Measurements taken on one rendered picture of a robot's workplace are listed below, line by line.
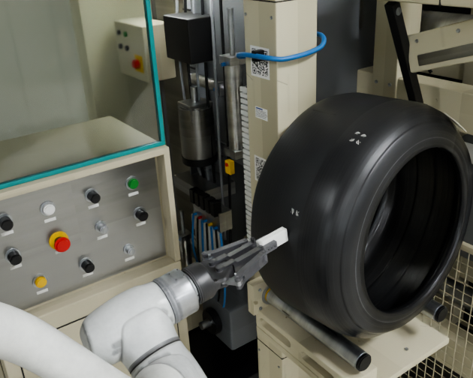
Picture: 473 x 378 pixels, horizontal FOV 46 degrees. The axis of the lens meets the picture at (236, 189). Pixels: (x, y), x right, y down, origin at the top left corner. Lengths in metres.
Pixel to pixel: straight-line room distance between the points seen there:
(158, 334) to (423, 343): 0.82
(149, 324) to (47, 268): 0.67
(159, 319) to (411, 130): 0.62
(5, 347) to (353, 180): 0.69
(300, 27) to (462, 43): 0.39
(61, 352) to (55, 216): 0.82
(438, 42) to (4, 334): 1.20
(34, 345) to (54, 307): 0.88
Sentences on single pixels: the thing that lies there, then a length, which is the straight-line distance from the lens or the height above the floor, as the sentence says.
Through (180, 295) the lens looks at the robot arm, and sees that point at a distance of 1.02.
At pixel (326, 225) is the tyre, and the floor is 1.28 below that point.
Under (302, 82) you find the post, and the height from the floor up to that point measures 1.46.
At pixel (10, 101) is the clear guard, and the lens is 1.41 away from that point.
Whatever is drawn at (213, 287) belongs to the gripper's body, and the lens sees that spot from 1.05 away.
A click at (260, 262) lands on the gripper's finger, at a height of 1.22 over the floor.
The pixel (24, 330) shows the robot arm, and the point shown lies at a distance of 0.74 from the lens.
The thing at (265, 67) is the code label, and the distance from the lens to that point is 1.39.
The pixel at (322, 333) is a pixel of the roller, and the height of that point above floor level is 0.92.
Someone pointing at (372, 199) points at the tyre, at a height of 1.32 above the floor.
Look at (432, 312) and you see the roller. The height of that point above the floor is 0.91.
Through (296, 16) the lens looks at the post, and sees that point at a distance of 1.37.
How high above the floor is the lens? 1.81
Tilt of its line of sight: 25 degrees down
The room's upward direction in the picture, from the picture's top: 3 degrees counter-clockwise
